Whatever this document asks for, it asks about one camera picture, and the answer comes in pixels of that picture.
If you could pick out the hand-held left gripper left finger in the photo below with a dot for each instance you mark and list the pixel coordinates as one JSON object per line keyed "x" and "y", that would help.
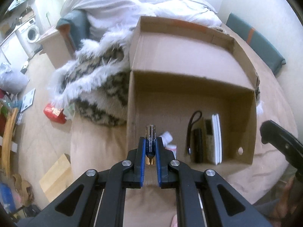
{"x": 142, "y": 160}

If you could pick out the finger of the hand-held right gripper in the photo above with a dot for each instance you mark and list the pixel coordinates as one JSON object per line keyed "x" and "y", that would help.
{"x": 284, "y": 141}

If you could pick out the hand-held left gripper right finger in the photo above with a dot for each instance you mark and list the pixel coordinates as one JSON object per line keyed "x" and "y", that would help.
{"x": 159, "y": 163}

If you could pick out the black and gold battery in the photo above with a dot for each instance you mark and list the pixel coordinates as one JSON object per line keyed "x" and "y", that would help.
{"x": 150, "y": 141}

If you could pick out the cardboard box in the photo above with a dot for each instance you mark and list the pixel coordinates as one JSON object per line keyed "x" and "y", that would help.
{"x": 189, "y": 87}

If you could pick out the person's right hand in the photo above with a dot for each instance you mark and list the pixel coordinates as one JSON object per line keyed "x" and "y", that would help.
{"x": 287, "y": 194}

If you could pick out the flat cardboard piece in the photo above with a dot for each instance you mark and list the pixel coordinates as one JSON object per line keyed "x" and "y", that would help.
{"x": 56, "y": 177}

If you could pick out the fuzzy black and white blanket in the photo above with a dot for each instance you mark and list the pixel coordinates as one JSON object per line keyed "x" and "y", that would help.
{"x": 99, "y": 80}

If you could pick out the red packet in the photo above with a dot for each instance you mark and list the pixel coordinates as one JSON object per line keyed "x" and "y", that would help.
{"x": 54, "y": 113}

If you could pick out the teal cushion with orange stripe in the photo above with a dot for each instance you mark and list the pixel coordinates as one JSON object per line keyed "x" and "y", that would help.
{"x": 258, "y": 42}

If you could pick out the grey bathroom scale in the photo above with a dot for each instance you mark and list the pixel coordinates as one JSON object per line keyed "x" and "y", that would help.
{"x": 28, "y": 100}

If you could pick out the wooden rack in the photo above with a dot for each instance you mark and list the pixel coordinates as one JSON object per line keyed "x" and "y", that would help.
{"x": 8, "y": 141}

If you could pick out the wooden nightstand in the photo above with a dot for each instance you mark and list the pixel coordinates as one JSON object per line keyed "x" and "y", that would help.
{"x": 55, "y": 47}

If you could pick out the grey plastic bag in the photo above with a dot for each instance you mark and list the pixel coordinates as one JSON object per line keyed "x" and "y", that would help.
{"x": 13, "y": 80}

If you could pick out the white duvet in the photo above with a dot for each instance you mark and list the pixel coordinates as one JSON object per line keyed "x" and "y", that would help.
{"x": 132, "y": 2}

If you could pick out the white washing machine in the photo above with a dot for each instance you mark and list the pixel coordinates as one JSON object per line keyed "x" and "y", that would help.
{"x": 30, "y": 34}

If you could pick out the white kitchen counter cabinet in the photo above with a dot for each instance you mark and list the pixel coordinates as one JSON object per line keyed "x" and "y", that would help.
{"x": 11, "y": 48}

